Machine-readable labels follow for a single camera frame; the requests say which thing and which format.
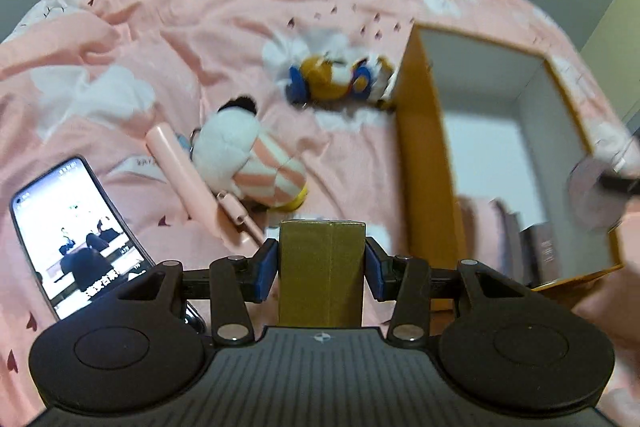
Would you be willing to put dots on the cream door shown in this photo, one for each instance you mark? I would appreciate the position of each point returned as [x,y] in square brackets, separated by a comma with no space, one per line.
[620,57]

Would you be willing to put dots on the white plush with pink stripes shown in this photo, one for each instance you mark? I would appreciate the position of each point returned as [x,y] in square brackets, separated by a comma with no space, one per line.
[235,142]

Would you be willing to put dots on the black smartphone with lit screen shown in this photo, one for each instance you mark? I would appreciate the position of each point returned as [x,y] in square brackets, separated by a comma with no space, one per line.
[75,232]

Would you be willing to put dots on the brown cardboard carton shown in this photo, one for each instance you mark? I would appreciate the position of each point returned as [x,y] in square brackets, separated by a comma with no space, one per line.
[320,272]

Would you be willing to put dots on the pink printed blanket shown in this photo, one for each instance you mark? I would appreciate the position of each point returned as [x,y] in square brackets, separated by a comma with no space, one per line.
[125,7]

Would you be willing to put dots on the orange and blue duck plush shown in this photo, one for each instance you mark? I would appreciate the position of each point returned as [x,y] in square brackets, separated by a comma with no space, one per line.
[325,77]

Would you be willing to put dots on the pink stick-shaped device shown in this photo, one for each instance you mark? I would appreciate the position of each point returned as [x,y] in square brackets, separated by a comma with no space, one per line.
[175,162]

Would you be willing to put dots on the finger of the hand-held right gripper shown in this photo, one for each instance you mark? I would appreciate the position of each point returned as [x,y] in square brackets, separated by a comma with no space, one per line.
[622,184]

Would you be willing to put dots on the orange cardboard box white inside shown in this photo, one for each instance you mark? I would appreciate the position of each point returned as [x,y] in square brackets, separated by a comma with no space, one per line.
[420,157]

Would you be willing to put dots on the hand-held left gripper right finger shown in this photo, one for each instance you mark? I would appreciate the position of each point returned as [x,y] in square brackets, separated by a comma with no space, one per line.
[374,269]

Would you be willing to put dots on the small mauve box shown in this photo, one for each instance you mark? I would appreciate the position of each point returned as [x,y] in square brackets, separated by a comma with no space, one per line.
[537,254]

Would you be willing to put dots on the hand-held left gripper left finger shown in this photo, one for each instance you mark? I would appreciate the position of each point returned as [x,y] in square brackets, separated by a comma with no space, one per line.
[265,269]

